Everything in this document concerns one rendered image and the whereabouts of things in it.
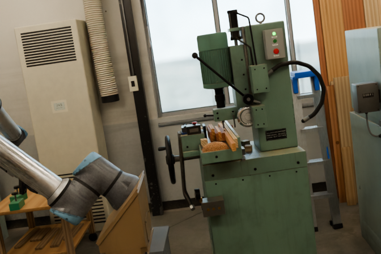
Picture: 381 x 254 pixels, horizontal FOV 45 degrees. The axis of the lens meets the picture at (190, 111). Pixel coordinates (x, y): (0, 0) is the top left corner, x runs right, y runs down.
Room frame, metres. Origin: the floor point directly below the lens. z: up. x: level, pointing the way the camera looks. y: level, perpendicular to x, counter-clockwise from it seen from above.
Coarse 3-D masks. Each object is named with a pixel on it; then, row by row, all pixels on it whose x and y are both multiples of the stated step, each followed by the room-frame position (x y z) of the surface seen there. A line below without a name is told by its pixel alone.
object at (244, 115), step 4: (240, 108) 2.57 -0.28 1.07; (244, 108) 2.56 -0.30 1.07; (248, 108) 2.56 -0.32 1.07; (240, 112) 2.56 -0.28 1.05; (244, 112) 2.57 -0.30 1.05; (248, 112) 2.57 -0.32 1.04; (240, 116) 2.56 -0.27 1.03; (244, 116) 2.57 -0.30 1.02; (248, 116) 2.56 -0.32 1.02; (240, 120) 2.56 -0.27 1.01; (244, 120) 2.57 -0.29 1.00; (248, 120) 2.57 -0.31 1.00; (240, 124) 2.57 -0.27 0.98; (244, 124) 2.56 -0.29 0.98; (248, 124) 2.56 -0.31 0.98; (252, 124) 2.56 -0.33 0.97
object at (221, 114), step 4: (216, 108) 2.72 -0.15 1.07; (220, 108) 2.69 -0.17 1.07; (224, 108) 2.67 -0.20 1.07; (228, 108) 2.67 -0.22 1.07; (232, 108) 2.67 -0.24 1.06; (216, 112) 2.66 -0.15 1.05; (220, 112) 2.66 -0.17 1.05; (224, 112) 2.66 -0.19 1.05; (228, 112) 2.67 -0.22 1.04; (236, 112) 2.67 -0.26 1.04; (216, 116) 2.66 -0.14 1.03; (220, 116) 2.66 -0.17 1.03; (224, 116) 2.66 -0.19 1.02; (228, 116) 2.67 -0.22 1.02; (232, 116) 2.67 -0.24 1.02; (236, 116) 2.67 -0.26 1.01; (216, 120) 2.66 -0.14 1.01; (220, 120) 2.66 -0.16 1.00; (224, 120) 2.67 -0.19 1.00
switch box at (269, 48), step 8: (264, 32) 2.54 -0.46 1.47; (272, 32) 2.54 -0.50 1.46; (280, 32) 2.54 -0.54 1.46; (264, 40) 2.56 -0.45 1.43; (272, 40) 2.54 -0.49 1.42; (280, 40) 2.54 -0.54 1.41; (264, 48) 2.59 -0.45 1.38; (272, 48) 2.54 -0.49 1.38; (280, 48) 2.54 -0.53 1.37; (272, 56) 2.54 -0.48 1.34; (280, 56) 2.54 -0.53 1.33
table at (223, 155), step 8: (200, 144) 2.58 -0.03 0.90; (184, 152) 2.57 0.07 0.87; (192, 152) 2.56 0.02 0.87; (200, 152) 2.48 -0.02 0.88; (208, 152) 2.36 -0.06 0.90; (216, 152) 2.36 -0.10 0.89; (224, 152) 2.36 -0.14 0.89; (232, 152) 2.36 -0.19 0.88; (240, 152) 2.36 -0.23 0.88; (208, 160) 2.35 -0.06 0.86; (216, 160) 2.36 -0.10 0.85; (224, 160) 2.36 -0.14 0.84
